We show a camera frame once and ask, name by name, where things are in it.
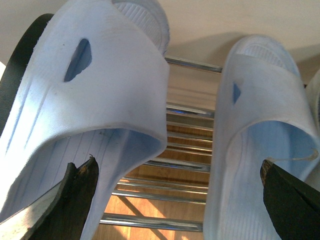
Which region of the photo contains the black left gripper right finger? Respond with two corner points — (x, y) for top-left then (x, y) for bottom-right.
(260, 159), (320, 240)

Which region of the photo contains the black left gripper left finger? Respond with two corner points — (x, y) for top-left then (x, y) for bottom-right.
(0, 156), (99, 240)

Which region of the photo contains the light blue slide sandal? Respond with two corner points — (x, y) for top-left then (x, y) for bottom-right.
(0, 0), (170, 240)
(203, 35), (320, 240)

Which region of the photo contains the grey knit sneaker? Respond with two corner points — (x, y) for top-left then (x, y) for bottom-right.
(305, 70), (320, 121)

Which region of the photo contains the black metal shoe rack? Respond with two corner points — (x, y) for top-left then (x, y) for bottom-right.
(0, 13), (223, 232)

